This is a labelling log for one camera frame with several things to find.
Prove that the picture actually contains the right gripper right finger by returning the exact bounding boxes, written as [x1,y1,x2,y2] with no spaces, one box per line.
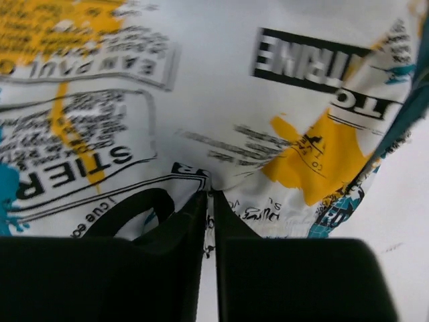
[212,191,398,321]

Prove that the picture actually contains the printed white shorts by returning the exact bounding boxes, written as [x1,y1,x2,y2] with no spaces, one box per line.
[1,1,428,239]

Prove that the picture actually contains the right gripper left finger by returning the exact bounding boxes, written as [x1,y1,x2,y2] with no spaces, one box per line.
[1,192,207,321]

